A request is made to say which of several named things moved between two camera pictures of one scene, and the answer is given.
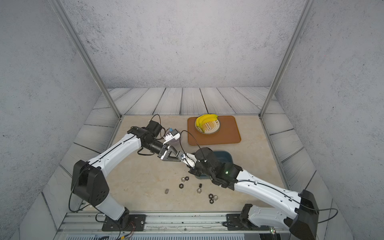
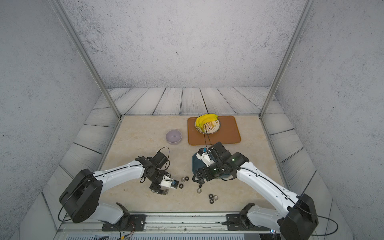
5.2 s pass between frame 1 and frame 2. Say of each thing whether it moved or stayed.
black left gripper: moved
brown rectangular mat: stayed
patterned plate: stayed
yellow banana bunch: stayed
